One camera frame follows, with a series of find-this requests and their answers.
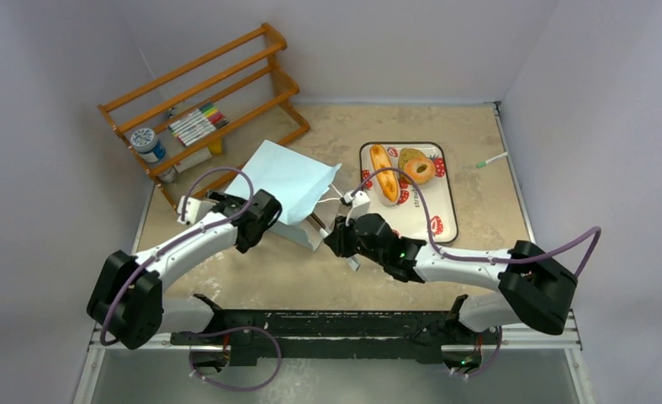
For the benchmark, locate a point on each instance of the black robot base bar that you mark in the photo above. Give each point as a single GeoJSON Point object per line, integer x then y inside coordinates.
{"type": "Point", "coordinates": [240, 337]}

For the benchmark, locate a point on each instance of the long orange fake bread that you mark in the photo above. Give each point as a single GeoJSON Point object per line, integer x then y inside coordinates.
{"type": "Point", "coordinates": [385, 181]}

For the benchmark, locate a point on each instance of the yellow small bottle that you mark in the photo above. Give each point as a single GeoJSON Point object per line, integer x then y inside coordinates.
{"type": "Point", "coordinates": [216, 147]}

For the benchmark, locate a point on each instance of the brown fake bread slice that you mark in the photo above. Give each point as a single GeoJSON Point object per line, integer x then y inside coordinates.
{"type": "Point", "coordinates": [408, 153]}

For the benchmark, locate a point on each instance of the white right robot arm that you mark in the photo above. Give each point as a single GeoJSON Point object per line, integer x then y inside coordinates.
{"type": "Point", "coordinates": [524, 285]}

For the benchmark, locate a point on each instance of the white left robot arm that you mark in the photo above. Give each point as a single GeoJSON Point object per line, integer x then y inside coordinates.
{"type": "Point", "coordinates": [128, 299]}

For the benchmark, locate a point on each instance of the set of coloured markers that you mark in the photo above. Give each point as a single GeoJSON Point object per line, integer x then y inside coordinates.
{"type": "Point", "coordinates": [197, 124]}

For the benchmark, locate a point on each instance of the blue lid white jar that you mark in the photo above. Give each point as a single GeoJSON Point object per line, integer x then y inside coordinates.
{"type": "Point", "coordinates": [147, 145]}

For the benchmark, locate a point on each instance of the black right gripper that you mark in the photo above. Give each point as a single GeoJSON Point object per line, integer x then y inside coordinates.
{"type": "Point", "coordinates": [341, 241]}

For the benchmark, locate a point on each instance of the metal kitchen tongs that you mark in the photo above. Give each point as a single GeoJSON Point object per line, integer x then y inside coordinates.
{"type": "Point", "coordinates": [319, 225]}

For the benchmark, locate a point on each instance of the green cap white marker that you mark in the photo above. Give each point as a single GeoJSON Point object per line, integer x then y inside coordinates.
{"type": "Point", "coordinates": [491, 160]}

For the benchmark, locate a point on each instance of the orange wooden shelf rack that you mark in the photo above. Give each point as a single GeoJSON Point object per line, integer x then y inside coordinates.
{"type": "Point", "coordinates": [219, 86]}

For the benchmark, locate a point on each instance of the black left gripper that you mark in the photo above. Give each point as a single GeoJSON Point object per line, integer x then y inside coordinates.
{"type": "Point", "coordinates": [222, 199]}

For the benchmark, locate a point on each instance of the white flat box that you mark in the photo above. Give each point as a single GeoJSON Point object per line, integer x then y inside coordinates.
{"type": "Point", "coordinates": [194, 159]}

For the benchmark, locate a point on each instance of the round orange fake bun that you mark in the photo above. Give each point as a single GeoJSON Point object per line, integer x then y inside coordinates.
{"type": "Point", "coordinates": [420, 169]}

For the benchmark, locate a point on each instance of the white strawberry enamel tray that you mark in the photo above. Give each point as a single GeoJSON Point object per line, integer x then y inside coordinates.
{"type": "Point", "coordinates": [428, 207]}

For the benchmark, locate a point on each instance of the white blue paper bag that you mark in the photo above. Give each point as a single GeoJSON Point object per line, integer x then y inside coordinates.
{"type": "Point", "coordinates": [298, 182]}

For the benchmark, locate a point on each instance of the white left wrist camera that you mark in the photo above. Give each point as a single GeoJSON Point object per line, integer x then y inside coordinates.
{"type": "Point", "coordinates": [191, 210]}

